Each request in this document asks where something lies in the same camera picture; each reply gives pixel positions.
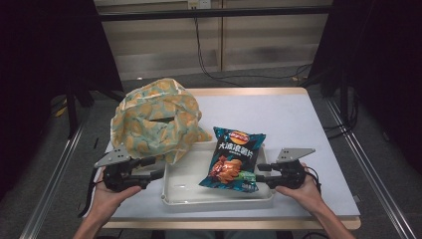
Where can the person's right hand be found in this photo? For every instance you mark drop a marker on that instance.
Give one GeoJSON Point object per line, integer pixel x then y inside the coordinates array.
{"type": "Point", "coordinates": [305, 195]}

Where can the black horizontal bar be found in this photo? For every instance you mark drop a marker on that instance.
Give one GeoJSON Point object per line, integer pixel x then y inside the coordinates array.
{"type": "Point", "coordinates": [215, 14]}

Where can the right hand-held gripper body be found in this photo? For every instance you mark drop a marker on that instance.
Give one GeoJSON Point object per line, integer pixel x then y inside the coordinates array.
{"type": "Point", "coordinates": [288, 174]}

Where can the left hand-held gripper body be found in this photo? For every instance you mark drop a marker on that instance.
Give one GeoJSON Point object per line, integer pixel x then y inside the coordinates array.
{"type": "Point", "coordinates": [119, 177]}

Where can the white plastic tray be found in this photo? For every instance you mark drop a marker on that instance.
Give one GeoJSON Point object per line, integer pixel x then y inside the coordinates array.
{"type": "Point", "coordinates": [185, 189]}

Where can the white wall socket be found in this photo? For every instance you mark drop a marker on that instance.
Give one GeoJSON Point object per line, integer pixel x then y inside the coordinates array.
{"type": "Point", "coordinates": [199, 4]}

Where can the black curtain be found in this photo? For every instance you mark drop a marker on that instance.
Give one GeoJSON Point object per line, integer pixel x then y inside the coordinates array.
{"type": "Point", "coordinates": [384, 66]}
{"type": "Point", "coordinates": [43, 66]}

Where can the black metal stand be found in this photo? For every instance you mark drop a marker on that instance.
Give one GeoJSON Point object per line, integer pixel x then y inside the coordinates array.
{"type": "Point", "coordinates": [72, 113]}

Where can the orange patterned cloth bag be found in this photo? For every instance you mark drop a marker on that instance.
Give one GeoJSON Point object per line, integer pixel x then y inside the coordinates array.
{"type": "Point", "coordinates": [156, 119]}

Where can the metal floor rail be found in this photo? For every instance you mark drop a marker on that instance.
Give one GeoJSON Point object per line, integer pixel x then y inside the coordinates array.
{"type": "Point", "coordinates": [49, 189]}
{"type": "Point", "coordinates": [371, 172]}

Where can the person's left hand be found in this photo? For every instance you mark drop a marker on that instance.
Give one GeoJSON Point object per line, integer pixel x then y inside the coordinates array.
{"type": "Point", "coordinates": [109, 200]}

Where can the blue potato chip bag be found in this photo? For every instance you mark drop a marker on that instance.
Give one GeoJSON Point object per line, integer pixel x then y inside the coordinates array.
{"type": "Point", "coordinates": [232, 159]}

